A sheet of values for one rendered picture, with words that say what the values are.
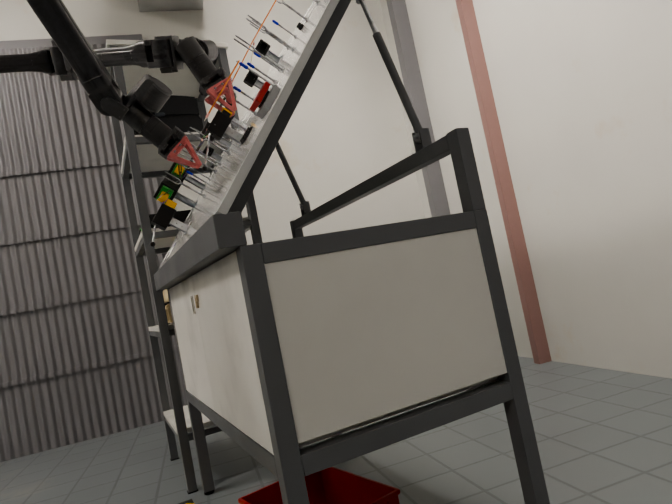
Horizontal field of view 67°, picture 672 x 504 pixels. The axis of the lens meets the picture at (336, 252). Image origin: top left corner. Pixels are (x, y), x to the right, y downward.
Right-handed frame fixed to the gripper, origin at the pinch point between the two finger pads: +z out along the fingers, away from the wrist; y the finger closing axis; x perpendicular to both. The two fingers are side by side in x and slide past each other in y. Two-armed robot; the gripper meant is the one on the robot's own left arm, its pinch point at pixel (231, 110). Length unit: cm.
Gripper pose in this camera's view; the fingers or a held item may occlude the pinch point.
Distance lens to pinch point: 137.7
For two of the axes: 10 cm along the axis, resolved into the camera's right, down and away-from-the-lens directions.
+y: -3.0, -0.2, 9.5
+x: -7.7, 5.9, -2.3
